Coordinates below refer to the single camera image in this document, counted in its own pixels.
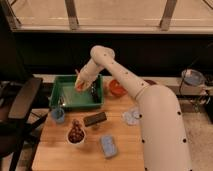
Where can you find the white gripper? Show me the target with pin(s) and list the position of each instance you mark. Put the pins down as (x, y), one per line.
(88, 74)

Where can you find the red orange pepper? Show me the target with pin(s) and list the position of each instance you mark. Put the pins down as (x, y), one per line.
(79, 86)

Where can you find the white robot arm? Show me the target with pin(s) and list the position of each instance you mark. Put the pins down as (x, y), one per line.
(165, 144)

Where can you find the dish brush in tray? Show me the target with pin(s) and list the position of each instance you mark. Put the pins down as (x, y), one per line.
(94, 92)

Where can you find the green plastic tray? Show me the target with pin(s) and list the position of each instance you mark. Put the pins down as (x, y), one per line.
(64, 94)

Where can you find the orange bowl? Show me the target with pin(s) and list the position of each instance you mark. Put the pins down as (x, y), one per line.
(116, 89)

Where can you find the black rectangular block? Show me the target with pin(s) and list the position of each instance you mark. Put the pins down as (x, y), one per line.
(94, 119)

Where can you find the small blue cup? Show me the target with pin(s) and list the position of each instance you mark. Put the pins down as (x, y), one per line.
(58, 115)

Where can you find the white bowl of brown items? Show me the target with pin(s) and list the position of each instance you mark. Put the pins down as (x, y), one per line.
(76, 135)

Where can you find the light blue crumpled cloth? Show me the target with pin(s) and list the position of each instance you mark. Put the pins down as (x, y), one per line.
(131, 117)

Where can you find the black office chair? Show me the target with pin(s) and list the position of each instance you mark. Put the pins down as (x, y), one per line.
(14, 127)

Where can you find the purple bowl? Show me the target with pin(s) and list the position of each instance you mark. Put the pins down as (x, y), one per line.
(151, 82)

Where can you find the blue sponge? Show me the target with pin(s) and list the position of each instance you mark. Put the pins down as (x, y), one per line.
(108, 146)

